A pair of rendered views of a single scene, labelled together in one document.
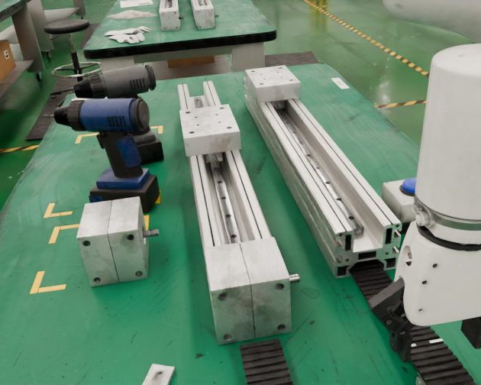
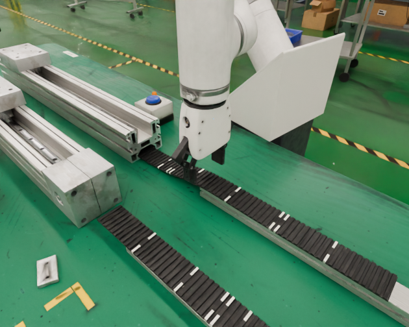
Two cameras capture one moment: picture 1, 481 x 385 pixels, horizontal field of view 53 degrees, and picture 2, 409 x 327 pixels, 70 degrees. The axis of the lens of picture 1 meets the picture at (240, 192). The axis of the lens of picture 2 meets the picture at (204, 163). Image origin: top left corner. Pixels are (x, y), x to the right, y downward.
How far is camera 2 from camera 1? 0.12 m
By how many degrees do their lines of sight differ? 35
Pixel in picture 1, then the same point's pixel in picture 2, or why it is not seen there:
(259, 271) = (91, 169)
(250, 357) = (109, 222)
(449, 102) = (195, 20)
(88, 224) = not seen: outside the picture
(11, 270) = not seen: outside the picture
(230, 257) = (65, 169)
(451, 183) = (204, 70)
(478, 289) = (221, 130)
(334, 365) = (156, 206)
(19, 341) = not seen: outside the picture
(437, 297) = (206, 139)
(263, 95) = (23, 65)
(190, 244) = (17, 179)
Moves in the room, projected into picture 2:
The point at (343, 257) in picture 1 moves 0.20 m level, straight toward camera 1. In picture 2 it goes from (133, 148) to (162, 202)
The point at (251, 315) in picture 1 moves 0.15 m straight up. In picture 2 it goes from (95, 199) to (74, 132)
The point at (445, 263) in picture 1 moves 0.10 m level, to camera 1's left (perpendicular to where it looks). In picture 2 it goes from (206, 119) to (157, 140)
